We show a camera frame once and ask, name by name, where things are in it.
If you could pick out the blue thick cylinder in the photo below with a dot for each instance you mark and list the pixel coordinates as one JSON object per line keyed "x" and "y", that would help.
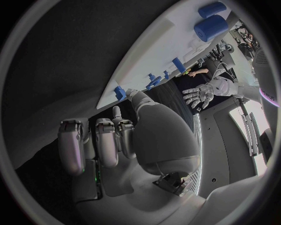
{"x": 214, "y": 26}

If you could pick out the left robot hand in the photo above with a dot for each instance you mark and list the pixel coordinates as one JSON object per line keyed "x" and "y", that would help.
{"x": 198, "y": 95}

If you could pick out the blue long cylinder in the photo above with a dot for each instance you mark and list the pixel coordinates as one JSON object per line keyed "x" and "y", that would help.
{"x": 211, "y": 9}

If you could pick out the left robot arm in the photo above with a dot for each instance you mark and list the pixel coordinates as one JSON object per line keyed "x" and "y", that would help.
{"x": 228, "y": 87}

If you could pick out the blue block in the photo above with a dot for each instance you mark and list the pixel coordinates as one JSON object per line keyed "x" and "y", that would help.
{"x": 119, "y": 93}

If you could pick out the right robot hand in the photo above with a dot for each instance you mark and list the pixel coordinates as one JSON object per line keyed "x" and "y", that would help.
{"x": 162, "y": 137}

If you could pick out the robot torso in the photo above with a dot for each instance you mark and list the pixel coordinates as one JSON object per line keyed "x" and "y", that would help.
{"x": 266, "y": 79}

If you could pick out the person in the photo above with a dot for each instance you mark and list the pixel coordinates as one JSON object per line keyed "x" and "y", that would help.
{"x": 198, "y": 72}

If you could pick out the small blue peg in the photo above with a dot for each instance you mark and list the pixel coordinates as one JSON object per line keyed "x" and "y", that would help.
{"x": 166, "y": 74}

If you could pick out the white task board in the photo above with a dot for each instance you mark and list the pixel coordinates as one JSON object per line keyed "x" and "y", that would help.
{"x": 153, "y": 52}

